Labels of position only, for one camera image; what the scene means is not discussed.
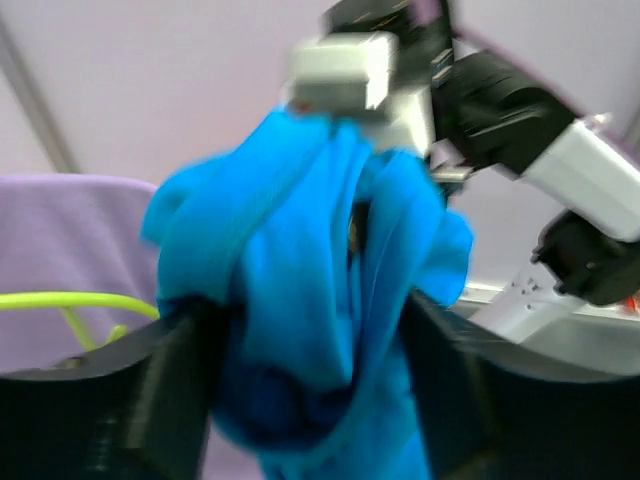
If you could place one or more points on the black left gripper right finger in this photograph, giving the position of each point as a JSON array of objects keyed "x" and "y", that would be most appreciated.
[{"x": 490, "y": 409}]

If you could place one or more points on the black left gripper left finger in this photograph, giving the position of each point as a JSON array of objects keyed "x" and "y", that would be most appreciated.
[{"x": 134, "y": 409}]

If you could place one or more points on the blue t-shirt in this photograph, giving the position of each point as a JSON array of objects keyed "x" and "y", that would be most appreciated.
[{"x": 319, "y": 240}]

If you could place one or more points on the purple t-shirt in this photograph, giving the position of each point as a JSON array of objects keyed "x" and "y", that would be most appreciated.
[{"x": 73, "y": 233}]

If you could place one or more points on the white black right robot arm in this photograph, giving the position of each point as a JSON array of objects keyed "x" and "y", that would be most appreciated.
[{"x": 496, "y": 115}]

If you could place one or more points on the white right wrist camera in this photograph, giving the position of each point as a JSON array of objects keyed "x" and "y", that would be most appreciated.
[{"x": 356, "y": 76}]

